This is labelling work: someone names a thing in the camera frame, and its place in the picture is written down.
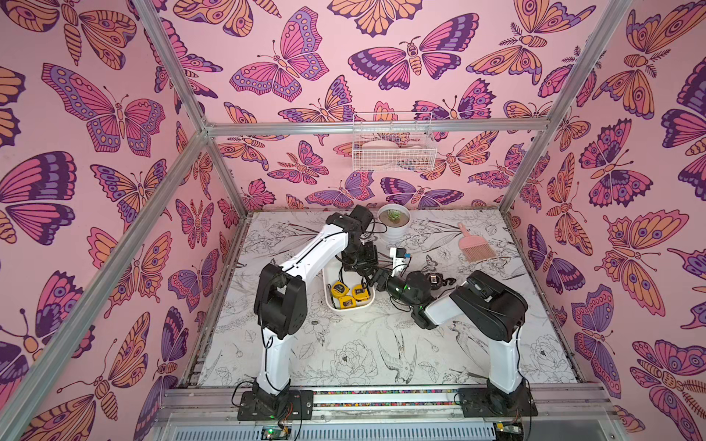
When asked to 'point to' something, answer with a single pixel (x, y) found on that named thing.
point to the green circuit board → (275, 433)
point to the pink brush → (475, 247)
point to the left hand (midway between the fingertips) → (374, 264)
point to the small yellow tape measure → (347, 302)
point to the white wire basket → (397, 141)
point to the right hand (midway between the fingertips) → (358, 272)
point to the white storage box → (332, 272)
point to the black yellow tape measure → (338, 289)
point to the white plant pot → (394, 220)
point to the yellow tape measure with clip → (360, 293)
